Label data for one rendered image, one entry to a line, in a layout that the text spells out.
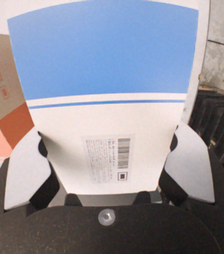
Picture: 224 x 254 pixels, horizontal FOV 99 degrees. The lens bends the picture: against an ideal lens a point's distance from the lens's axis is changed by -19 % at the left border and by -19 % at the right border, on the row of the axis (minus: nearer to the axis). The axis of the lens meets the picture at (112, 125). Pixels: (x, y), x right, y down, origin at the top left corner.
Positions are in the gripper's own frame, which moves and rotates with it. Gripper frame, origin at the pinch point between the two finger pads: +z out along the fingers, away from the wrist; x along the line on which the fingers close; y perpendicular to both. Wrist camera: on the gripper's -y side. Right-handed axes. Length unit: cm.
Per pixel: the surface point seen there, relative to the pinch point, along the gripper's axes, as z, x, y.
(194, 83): 6.3, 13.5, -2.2
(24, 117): 3.4, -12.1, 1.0
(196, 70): 6.3, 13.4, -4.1
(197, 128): 38, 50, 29
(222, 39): 76, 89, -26
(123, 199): -2.6, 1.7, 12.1
